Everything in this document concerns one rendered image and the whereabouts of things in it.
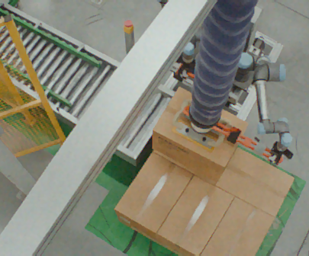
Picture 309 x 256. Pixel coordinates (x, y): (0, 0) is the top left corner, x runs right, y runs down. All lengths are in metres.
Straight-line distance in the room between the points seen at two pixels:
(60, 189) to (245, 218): 2.72
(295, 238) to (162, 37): 3.33
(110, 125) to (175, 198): 2.55
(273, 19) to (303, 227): 2.43
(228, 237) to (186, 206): 0.44
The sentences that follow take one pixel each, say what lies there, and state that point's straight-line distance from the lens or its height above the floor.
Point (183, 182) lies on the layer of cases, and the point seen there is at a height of 0.54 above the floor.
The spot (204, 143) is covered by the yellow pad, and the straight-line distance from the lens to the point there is 3.24.
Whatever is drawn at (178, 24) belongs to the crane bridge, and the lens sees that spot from 1.32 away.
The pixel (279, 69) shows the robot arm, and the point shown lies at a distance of 3.04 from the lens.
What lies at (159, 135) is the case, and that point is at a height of 1.05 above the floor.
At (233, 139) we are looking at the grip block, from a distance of 3.15.
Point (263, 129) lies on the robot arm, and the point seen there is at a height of 1.53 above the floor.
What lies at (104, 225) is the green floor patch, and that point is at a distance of 4.20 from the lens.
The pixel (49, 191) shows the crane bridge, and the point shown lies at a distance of 1.13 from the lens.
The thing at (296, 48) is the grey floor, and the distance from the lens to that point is 5.16.
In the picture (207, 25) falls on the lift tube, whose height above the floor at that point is 2.41.
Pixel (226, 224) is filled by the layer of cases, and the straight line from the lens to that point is 3.68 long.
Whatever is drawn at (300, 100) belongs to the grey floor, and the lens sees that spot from 4.84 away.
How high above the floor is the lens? 4.12
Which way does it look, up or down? 64 degrees down
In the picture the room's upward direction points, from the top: 1 degrees counter-clockwise
